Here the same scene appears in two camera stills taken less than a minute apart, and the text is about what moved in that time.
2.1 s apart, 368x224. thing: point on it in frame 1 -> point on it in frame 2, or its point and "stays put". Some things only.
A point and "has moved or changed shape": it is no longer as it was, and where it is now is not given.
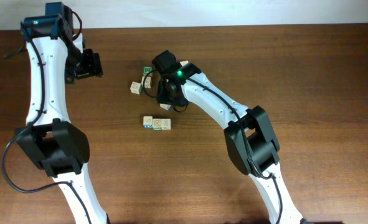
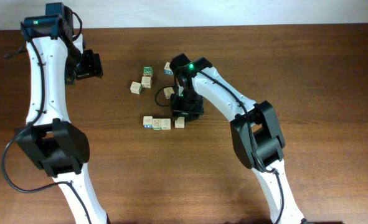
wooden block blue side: x=147 y=122 stays put
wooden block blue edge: x=165 y=106 has moved or changed shape
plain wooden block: x=165 y=124 stays put
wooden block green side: x=157 y=124 stays put
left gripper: x=94 y=66 stays put
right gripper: x=162 y=99 -> x=191 y=115
